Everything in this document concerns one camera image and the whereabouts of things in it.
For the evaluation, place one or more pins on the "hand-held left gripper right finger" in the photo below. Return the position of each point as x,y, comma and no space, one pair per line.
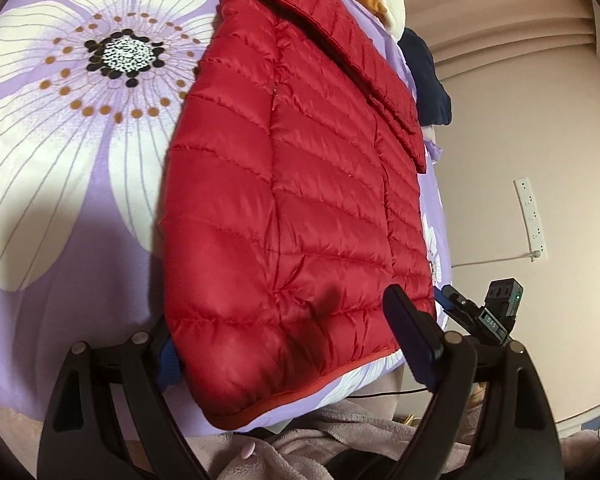
414,337

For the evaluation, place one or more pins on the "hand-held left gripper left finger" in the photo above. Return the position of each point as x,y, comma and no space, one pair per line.
169,362

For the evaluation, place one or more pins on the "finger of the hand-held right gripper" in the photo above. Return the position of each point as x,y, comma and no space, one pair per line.
455,302

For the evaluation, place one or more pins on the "red quilted down jacket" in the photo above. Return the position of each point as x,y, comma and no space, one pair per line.
300,210

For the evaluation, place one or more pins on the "grey fleece blanket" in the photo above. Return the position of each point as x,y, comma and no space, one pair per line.
300,440

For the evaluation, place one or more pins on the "navy blue garment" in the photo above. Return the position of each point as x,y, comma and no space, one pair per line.
427,80

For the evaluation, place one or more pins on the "purple floral bedsheet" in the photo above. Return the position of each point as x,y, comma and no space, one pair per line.
70,160

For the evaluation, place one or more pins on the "white wall power strip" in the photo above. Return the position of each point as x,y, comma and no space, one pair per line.
530,217

